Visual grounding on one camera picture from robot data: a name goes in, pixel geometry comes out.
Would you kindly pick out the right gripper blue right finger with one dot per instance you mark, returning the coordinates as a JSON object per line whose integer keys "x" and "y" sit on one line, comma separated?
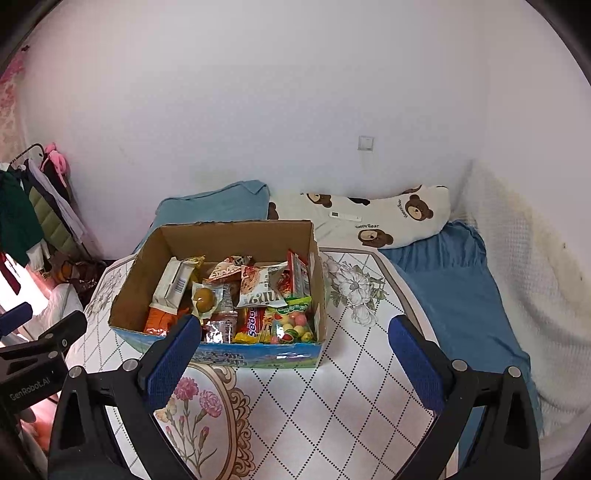
{"x": 446, "y": 387}

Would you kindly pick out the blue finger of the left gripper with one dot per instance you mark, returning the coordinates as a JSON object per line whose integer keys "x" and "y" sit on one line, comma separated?
{"x": 14, "y": 318}
{"x": 61, "y": 336}

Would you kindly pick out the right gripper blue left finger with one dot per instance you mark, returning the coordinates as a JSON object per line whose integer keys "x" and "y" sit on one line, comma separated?
{"x": 141, "y": 387}

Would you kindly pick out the orange foil snack bag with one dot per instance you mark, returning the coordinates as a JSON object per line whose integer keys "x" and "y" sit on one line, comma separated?
{"x": 159, "y": 323}

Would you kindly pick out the white wafer cracker pack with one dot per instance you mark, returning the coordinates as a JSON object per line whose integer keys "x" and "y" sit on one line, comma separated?
{"x": 172, "y": 284}

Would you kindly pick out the yellow egg yolk pastry packet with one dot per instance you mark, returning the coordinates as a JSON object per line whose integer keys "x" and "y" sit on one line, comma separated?
{"x": 205, "y": 299}

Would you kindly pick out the orange panda snack packet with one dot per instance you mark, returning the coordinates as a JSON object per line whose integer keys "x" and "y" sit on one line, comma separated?
{"x": 228, "y": 270}

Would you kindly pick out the white strawberry cookie packet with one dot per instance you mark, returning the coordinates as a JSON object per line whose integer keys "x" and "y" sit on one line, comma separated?
{"x": 259, "y": 286}

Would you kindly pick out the green fruit candy bag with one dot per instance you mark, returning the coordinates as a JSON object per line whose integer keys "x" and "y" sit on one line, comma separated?
{"x": 289, "y": 324}

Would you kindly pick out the red white snack packet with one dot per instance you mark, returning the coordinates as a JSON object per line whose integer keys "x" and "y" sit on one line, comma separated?
{"x": 294, "y": 280}

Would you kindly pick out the brown pastry snack packet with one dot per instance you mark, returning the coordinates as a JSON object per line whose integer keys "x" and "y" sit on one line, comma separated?
{"x": 220, "y": 329}

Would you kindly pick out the yellow Korean cheese noodle pack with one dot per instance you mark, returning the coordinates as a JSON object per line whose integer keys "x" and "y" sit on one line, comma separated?
{"x": 256, "y": 327}

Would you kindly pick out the pile of clothes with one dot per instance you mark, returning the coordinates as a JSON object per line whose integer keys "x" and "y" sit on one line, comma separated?
{"x": 42, "y": 233}

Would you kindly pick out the white diamond pattern folding table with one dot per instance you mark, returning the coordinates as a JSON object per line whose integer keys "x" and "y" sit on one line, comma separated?
{"x": 353, "y": 416}

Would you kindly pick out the blue bed sheet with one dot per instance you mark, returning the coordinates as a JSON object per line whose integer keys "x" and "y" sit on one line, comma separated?
{"x": 449, "y": 276}

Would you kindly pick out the cardboard milk carton box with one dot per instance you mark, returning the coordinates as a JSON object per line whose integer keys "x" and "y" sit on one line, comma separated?
{"x": 266, "y": 241}

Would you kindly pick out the white bear print pillow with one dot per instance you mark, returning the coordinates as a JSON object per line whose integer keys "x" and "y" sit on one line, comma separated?
{"x": 346, "y": 222}

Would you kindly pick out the light blue folded towel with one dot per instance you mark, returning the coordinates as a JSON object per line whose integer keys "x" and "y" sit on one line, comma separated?
{"x": 239, "y": 201}

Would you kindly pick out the white wall switch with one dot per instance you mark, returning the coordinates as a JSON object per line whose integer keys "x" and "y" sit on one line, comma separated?
{"x": 366, "y": 143}

